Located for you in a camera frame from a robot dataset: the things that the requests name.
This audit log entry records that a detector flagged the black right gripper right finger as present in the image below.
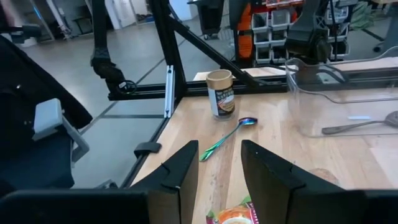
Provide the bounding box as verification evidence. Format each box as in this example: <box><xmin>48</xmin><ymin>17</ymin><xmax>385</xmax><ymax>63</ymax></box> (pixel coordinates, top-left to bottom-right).
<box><xmin>241</xmin><ymin>139</ymin><xmax>368</xmax><ymax>224</ymax></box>

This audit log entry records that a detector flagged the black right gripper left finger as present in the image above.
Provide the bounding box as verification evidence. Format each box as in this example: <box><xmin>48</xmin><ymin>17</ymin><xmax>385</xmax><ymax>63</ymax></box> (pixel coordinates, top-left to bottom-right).
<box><xmin>130</xmin><ymin>139</ymin><xmax>200</xmax><ymax>224</ymax></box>

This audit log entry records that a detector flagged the iridescent spoon green handle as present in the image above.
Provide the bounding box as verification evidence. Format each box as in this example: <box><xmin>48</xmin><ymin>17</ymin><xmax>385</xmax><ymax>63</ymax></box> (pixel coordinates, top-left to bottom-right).
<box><xmin>198</xmin><ymin>116</ymin><xmax>259</xmax><ymax>162</ymax></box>

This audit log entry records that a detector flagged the tan lid jar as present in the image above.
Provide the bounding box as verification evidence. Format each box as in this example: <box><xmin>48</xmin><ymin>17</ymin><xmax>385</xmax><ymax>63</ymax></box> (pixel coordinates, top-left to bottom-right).
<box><xmin>205</xmin><ymin>68</ymin><xmax>236</xmax><ymax>121</ymax></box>

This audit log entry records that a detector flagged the lime chili shrimp ramen packet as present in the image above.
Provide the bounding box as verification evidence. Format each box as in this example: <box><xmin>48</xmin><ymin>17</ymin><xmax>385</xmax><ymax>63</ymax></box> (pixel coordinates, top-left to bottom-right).
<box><xmin>205</xmin><ymin>195</ymin><xmax>261</xmax><ymax>224</ymax></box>

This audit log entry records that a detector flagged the black table edge clamp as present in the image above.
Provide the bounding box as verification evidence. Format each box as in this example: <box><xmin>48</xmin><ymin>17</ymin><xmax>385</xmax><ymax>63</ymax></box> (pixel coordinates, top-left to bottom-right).
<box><xmin>133</xmin><ymin>141</ymin><xmax>162</xmax><ymax>159</ymax></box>

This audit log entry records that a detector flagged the silver aluminium extrusion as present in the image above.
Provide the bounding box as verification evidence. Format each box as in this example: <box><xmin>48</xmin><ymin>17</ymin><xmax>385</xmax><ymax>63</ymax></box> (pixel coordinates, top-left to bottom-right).
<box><xmin>164</xmin><ymin>64</ymin><xmax>175</xmax><ymax>119</ymax></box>

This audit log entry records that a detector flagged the clear plastic bin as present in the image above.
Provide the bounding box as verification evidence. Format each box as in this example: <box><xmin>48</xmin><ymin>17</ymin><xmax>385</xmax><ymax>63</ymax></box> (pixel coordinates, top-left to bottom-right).
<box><xmin>284</xmin><ymin>46</ymin><xmax>398</xmax><ymax>138</ymax></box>

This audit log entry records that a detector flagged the black stand leg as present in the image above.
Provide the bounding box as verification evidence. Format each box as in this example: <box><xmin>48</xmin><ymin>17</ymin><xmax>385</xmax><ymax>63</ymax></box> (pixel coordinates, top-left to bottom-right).
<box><xmin>90</xmin><ymin>0</ymin><xmax>137</xmax><ymax>96</ymax></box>

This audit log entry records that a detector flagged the black office chair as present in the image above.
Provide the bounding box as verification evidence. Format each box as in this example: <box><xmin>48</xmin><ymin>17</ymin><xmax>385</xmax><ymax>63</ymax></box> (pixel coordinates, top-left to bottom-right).
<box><xmin>0</xmin><ymin>34</ymin><xmax>94</xmax><ymax>197</ymax></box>

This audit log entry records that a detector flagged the parts bin storage rack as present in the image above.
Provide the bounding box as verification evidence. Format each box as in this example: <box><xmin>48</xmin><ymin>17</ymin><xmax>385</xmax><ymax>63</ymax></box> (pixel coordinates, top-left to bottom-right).
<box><xmin>234</xmin><ymin>0</ymin><xmax>351</xmax><ymax>65</ymax></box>

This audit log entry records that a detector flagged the black rolling cart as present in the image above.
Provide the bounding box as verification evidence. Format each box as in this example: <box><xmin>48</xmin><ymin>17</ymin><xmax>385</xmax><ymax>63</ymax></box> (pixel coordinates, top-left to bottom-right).
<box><xmin>188</xmin><ymin>0</ymin><xmax>224</xmax><ymax>40</ymax></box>

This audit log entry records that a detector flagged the green bundle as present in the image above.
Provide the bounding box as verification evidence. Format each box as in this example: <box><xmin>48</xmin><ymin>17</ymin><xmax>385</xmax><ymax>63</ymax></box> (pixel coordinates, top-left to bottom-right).
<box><xmin>349</xmin><ymin>0</ymin><xmax>379</xmax><ymax>30</ymax></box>

